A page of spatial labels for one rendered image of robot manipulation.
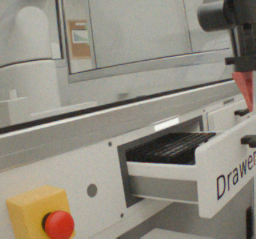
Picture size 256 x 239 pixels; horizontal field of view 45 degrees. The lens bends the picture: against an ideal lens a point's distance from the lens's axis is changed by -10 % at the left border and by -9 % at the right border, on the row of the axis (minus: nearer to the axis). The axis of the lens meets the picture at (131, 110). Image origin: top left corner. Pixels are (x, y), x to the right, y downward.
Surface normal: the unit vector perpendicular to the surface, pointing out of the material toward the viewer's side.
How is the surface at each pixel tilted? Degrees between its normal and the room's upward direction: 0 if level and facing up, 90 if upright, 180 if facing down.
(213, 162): 90
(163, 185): 90
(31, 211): 90
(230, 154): 90
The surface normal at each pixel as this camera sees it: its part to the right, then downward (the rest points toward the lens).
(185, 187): -0.64, 0.16
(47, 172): 0.76, -0.04
